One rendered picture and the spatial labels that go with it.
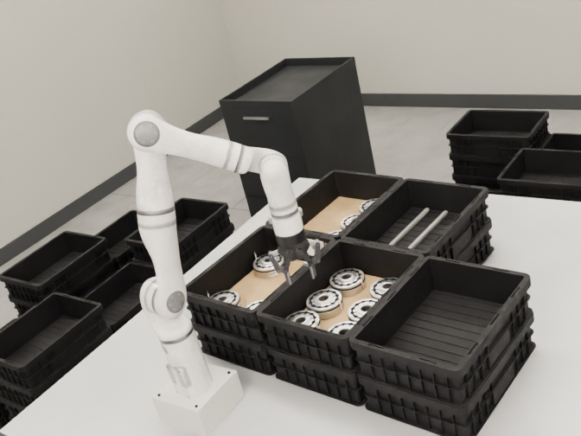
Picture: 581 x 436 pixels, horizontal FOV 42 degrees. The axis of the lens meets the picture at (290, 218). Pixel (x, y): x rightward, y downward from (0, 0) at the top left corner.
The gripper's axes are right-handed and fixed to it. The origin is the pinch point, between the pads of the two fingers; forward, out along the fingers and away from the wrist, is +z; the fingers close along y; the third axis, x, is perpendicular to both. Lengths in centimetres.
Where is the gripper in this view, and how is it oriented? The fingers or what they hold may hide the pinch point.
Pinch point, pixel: (300, 275)
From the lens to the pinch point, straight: 200.4
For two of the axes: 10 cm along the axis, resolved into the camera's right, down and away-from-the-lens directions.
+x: -1.2, -4.4, 8.9
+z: 2.2, 8.6, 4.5
